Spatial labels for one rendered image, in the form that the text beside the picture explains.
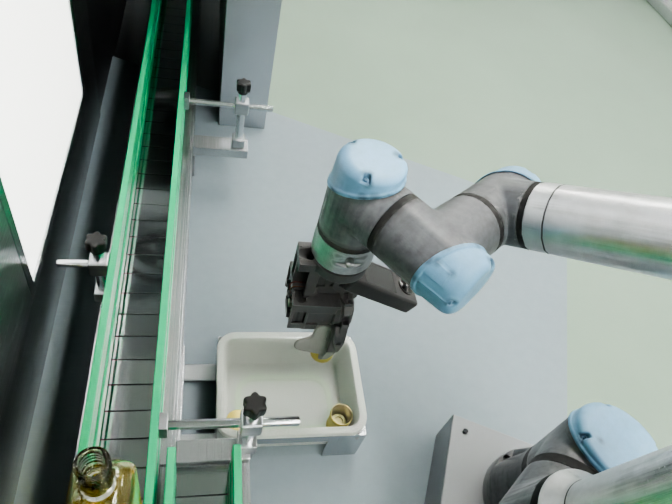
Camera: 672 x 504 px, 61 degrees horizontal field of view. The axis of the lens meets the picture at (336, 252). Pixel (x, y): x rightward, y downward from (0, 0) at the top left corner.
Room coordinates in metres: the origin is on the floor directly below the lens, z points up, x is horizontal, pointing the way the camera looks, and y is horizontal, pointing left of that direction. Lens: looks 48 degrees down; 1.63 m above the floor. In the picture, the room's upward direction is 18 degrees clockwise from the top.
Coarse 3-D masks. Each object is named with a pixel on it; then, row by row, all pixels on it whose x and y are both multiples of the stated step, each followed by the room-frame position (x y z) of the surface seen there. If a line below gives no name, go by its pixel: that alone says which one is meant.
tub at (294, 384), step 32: (224, 352) 0.44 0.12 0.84; (256, 352) 0.48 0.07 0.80; (288, 352) 0.50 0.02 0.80; (352, 352) 0.51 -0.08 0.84; (224, 384) 0.39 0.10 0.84; (256, 384) 0.45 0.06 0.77; (288, 384) 0.46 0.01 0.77; (320, 384) 0.48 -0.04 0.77; (352, 384) 0.46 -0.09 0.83; (224, 416) 0.35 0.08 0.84; (320, 416) 0.43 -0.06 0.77
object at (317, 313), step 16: (304, 256) 0.45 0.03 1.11; (288, 272) 0.47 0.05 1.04; (304, 272) 0.45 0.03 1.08; (320, 272) 0.43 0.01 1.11; (288, 288) 0.45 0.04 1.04; (304, 288) 0.44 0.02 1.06; (320, 288) 0.44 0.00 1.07; (336, 288) 0.44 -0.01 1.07; (288, 304) 0.42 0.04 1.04; (304, 304) 0.42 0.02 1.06; (320, 304) 0.42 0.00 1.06; (336, 304) 0.43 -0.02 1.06; (352, 304) 0.44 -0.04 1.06; (288, 320) 0.41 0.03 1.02; (304, 320) 0.42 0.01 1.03; (320, 320) 0.43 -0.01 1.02; (336, 320) 0.43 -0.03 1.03
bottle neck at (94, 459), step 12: (84, 456) 0.15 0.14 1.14; (96, 456) 0.15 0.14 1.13; (108, 456) 0.15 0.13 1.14; (72, 468) 0.14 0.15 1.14; (84, 468) 0.14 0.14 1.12; (96, 468) 0.15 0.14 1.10; (108, 468) 0.14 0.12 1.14; (84, 480) 0.13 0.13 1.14; (96, 480) 0.13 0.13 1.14; (108, 480) 0.14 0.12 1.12; (84, 492) 0.13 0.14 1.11; (96, 492) 0.13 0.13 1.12; (108, 492) 0.14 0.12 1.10
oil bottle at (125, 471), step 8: (120, 464) 0.17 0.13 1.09; (128, 464) 0.17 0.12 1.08; (120, 472) 0.16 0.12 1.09; (128, 472) 0.16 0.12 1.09; (136, 472) 0.17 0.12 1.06; (72, 480) 0.14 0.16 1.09; (120, 480) 0.15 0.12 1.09; (128, 480) 0.16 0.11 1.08; (136, 480) 0.17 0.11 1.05; (72, 488) 0.13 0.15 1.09; (120, 488) 0.15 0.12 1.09; (128, 488) 0.15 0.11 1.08; (136, 488) 0.16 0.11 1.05; (72, 496) 0.13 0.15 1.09; (80, 496) 0.13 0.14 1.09; (112, 496) 0.14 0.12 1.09; (120, 496) 0.14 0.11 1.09; (128, 496) 0.14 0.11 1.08; (136, 496) 0.16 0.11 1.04
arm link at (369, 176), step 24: (360, 144) 0.47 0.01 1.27; (384, 144) 0.48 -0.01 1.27; (336, 168) 0.44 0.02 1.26; (360, 168) 0.43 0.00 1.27; (384, 168) 0.45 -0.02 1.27; (336, 192) 0.43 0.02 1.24; (360, 192) 0.42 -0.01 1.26; (384, 192) 0.43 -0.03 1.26; (408, 192) 0.45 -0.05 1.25; (336, 216) 0.43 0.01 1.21; (360, 216) 0.42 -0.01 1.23; (336, 240) 0.42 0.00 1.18; (360, 240) 0.41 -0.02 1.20
